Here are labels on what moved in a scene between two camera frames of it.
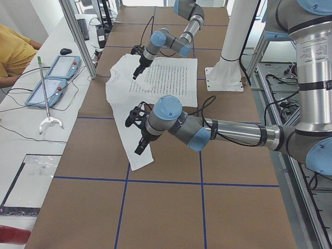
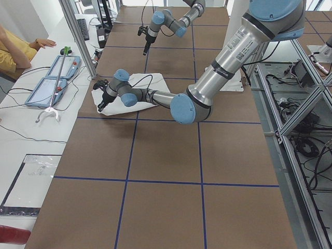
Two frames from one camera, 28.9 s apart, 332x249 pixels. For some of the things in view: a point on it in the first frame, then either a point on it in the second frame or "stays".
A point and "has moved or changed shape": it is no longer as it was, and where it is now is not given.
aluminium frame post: [67, 12] stays
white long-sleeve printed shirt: [164, 77] has moved or changed shape
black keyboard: [82, 24] stays
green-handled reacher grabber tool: [48, 119] -> [51, 108]
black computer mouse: [64, 51] stays
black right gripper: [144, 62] -> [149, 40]
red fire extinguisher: [13, 235] stays
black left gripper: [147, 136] -> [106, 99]
